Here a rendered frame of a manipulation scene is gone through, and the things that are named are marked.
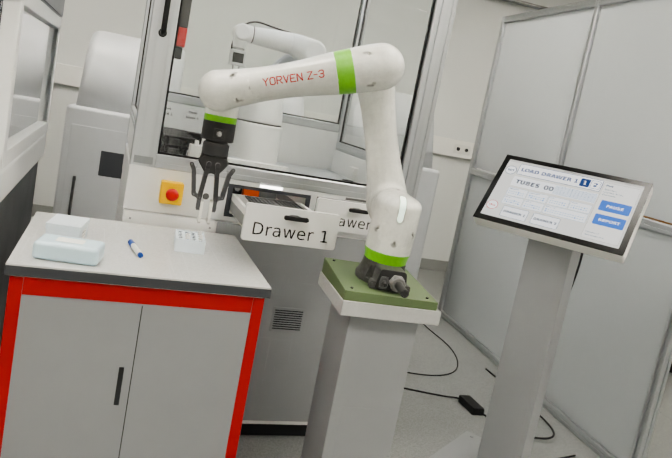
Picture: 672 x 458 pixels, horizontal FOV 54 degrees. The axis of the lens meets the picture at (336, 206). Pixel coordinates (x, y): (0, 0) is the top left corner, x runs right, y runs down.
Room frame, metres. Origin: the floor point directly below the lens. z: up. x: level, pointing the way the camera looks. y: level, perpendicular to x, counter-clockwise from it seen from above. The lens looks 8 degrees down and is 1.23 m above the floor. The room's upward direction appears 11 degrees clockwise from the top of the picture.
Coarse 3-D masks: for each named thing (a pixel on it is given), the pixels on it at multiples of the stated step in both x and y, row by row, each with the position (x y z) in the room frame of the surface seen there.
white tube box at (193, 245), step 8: (176, 232) 1.88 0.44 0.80; (184, 232) 1.91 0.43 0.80; (192, 232) 1.93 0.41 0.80; (176, 240) 1.81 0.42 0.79; (184, 240) 1.81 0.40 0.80; (192, 240) 1.82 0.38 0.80; (200, 240) 1.85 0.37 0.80; (176, 248) 1.81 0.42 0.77; (184, 248) 1.81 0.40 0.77; (192, 248) 1.82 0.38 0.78; (200, 248) 1.83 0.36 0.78
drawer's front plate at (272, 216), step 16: (256, 208) 1.87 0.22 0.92; (272, 208) 1.89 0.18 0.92; (288, 208) 1.90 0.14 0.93; (256, 224) 1.87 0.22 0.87; (272, 224) 1.89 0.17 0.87; (288, 224) 1.91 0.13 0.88; (304, 224) 1.92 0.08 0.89; (320, 224) 1.94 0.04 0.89; (336, 224) 1.96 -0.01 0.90; (256, 240) 1.88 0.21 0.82; (272, 240) 1.89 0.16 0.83; (288, 240) 1.91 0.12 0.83; (304, 240) 1.93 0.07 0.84; (320, 240) 1.94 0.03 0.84
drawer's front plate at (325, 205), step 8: (320, 200) 2.27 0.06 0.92; (328, 200) 2.28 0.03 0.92; (336, 200) 2.29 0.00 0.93; (320, 208) 2.27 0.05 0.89; (328, 208) 2.28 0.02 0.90; (336, 208) 2.29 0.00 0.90; (344, 208) 2.30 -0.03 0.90; (360, 208) 2.32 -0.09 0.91; (344, 216) 2.31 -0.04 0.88; (352, 216) 2.32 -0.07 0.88; (360, 216) 2.33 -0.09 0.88; (368, 216) 2.34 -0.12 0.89; (352, 232) 2.32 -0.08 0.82; (360, 232) 2.33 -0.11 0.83
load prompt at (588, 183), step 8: (520, 168) 2.43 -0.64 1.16; (528, 168) 2.41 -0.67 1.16; (536, 168) 2.40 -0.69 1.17; (544, 168) 2.39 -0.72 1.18; (528, 176) 2.39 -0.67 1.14; (536, 176) 2.38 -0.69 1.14; (544, 176) 2.37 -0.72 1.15; (552, 176) 2.35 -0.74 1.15; (560, 176) 2.34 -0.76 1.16; (568, 176) 2.33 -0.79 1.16; (576, 176) 2.32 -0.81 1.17; (568, 184) 2.31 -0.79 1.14; (576, 184) 2.30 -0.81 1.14; (584, 184) 2.29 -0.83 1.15; (592, 184) 2.28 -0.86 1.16; (600, 184) 2.27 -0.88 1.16
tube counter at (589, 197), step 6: (546, 186) 2.33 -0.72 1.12; (552, 186) 2.32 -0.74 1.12; (558, 186) 2.31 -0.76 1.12; (546, 192) 2.31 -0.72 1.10; (552, 192) 2.30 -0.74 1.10; (558, 192) 2.29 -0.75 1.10; (564, 192) 2.29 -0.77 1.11; (570, 192) 2.28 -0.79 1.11; (576, 192) 2.27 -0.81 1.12; (582, 192) 2.26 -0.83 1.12; (588, 192) 2.26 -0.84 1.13; (576, 198) 2.25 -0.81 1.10; (582, 198) 2.25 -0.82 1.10; (588, 198) 2.24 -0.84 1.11; (594, 198) 2.23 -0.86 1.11
